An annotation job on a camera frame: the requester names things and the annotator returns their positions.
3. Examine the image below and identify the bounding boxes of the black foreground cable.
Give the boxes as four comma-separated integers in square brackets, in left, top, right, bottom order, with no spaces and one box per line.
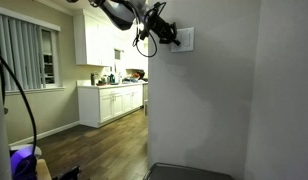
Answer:
[0,47,39,158]

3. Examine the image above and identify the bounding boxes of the purple lit device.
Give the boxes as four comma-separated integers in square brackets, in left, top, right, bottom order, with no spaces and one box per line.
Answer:
[10,144,42,180]

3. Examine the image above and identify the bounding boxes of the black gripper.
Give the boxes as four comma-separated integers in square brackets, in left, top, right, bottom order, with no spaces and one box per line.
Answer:
[147,14,181,46]

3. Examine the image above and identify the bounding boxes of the green bottle on counter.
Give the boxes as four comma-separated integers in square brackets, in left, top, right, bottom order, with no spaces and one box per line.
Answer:
[109,74,115,84]

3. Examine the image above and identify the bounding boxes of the window with vertical blinds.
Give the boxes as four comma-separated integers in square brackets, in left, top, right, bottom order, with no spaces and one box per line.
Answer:
[0,7,62,90]

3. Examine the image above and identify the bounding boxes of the white upper kitchen cabinets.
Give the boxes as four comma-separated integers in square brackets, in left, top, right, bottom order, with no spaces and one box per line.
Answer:
[73,10,147,69]

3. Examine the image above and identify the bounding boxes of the white wall switch plate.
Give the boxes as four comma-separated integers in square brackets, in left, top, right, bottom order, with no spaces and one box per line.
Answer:
[171,27,194,53]

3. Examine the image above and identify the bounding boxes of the white kitchen cabinets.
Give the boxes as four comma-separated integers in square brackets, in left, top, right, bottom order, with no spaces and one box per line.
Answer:
[73,10,147,69]
[77,83,143,128]

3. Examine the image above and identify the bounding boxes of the dark grey robot base plate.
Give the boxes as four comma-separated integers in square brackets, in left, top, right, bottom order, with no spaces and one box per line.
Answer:
[143,163,235,180]

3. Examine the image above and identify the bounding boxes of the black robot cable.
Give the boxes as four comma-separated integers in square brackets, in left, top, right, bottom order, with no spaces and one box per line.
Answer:
[132,1,167,58]

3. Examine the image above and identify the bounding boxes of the white lower kitchen cabinets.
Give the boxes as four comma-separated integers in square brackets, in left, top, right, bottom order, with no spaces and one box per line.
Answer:
[77,83,143,128]

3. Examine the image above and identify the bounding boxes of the dark bottle on counter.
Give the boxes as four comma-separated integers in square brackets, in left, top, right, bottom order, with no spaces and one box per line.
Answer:
[91,73,95,86]

